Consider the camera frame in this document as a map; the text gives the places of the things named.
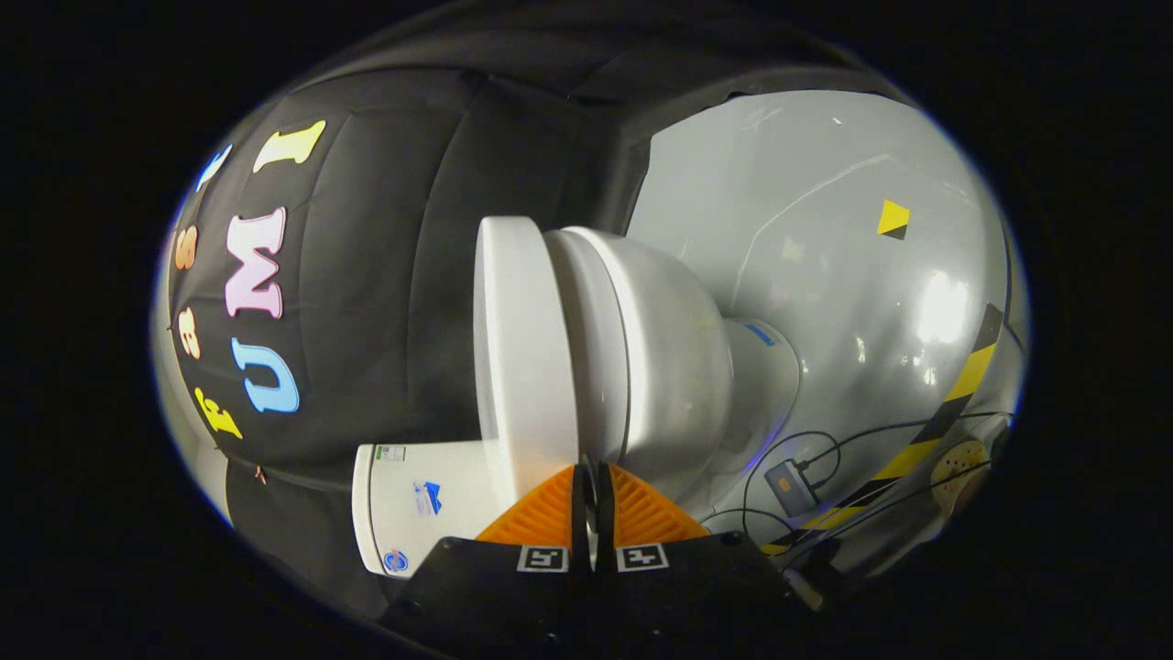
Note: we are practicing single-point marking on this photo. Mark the round tan perforated disc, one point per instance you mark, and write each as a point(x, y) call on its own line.
point(958, 467)

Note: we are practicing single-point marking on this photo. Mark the black backdrop cloth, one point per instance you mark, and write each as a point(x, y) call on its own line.
point(394, 275)

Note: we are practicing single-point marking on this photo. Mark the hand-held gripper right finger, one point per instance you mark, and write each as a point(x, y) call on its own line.
point(696, 596)

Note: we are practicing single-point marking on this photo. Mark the white toilet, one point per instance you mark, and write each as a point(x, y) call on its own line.
point(669, 367)

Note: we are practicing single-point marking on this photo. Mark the white toilet lid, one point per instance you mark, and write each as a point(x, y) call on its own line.
point(522, 348)

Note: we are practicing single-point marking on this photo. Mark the yellow black hazard tape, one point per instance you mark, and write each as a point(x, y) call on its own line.
point(962, 380)

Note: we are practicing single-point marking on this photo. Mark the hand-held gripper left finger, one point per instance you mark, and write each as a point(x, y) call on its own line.
point(495, 596)

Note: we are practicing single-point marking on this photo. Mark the small grey box device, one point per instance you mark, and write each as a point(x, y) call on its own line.
point(790, 487)

